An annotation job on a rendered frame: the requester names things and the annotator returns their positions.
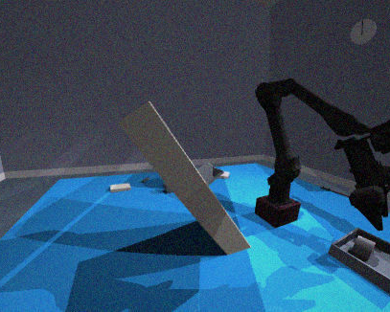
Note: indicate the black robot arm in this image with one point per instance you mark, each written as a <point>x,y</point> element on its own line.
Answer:
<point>287,167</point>

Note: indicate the beige flat panel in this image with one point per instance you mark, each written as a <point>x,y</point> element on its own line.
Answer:
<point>155,141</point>

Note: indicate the small white block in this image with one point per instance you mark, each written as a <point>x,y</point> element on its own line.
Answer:
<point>225,175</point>
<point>122,187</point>

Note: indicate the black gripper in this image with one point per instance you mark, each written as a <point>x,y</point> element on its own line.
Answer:
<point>369,197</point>

